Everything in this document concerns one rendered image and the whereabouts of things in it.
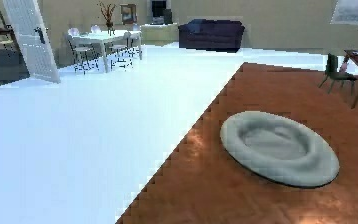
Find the dark blue sofa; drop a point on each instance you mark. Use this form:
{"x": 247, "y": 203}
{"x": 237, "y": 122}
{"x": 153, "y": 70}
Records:
{"x": 210, "y": 34}

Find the framed wall picture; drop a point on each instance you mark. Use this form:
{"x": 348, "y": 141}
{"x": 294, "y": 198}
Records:
{"x": 128, "y": 13}

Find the grey round floor cushion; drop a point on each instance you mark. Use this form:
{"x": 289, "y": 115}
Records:
{"x": 280, "y": 150}

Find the red plant in vase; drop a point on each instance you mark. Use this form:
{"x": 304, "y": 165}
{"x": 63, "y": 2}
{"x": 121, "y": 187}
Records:
{"x": 108, "y": 16}

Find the white dining table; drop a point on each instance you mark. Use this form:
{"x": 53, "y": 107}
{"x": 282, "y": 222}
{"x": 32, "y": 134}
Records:
{"x": 103, "y": 37}

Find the beige low cabinet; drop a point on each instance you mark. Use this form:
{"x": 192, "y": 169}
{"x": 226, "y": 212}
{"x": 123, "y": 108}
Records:
{"x": 158, "y": 32}

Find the white room door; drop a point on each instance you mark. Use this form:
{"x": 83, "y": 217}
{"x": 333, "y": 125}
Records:
{"x": 32, "y": 40}

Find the large framed wall painting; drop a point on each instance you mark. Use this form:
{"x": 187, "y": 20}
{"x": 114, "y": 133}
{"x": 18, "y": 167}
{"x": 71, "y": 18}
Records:
{"x": 352, "y": 10}

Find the dark green chair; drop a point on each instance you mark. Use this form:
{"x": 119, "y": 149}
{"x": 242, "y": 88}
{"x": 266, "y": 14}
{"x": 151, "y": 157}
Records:
{"x": 335, "y": 73}

